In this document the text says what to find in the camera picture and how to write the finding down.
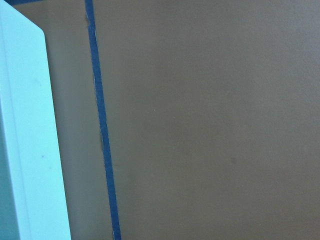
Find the light blue plastic bin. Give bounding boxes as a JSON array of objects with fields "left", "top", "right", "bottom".
[{"left": 0, "top": 1, "right": 71, "bottom": 240}]

